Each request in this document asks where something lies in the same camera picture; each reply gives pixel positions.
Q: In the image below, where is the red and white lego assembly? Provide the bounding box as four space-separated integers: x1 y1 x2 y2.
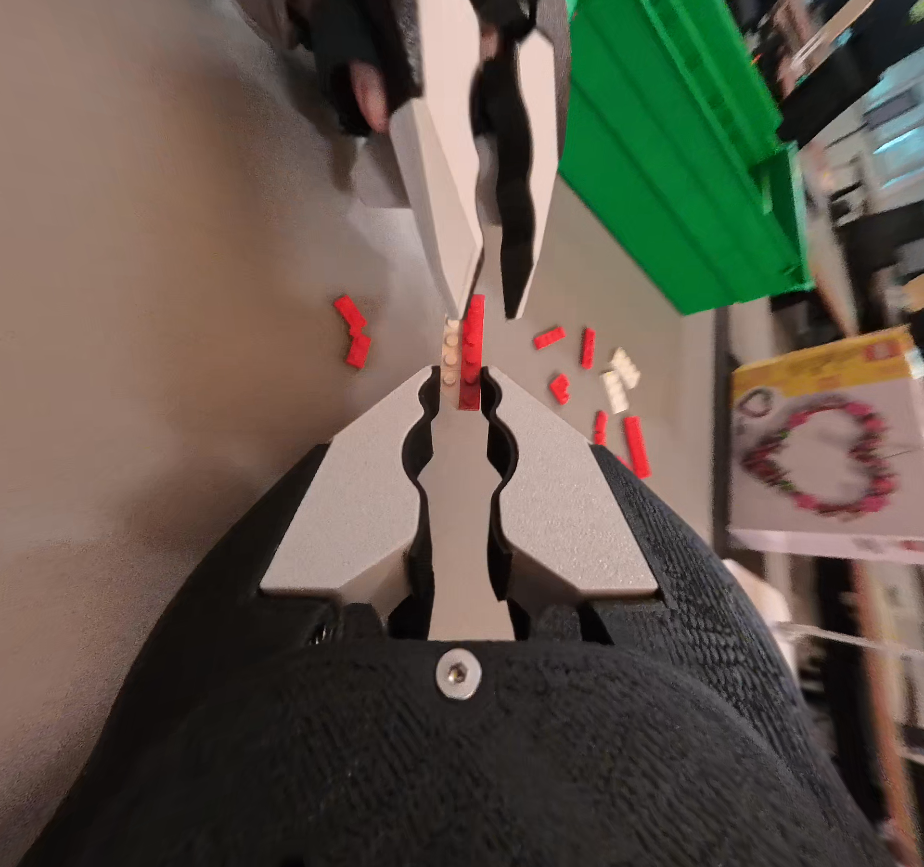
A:
440 294 487 412

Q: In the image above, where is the green plastic bin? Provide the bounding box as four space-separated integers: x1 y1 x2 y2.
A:
558 0 815 317

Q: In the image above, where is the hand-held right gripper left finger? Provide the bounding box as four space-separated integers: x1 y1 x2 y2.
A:
258 365 443 619

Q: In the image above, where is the lego set box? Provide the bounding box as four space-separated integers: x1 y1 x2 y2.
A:
728 325 924 563

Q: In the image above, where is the person's left hand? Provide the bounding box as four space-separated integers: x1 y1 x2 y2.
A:
278 0 394 136

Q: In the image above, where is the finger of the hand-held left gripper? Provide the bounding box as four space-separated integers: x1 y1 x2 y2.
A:
388 0 485 318
471 0 573 321

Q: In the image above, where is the dark furniture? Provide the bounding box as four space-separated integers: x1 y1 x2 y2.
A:
718 0 924 153

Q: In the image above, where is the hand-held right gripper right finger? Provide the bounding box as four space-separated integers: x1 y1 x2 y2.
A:
481 366 662 604

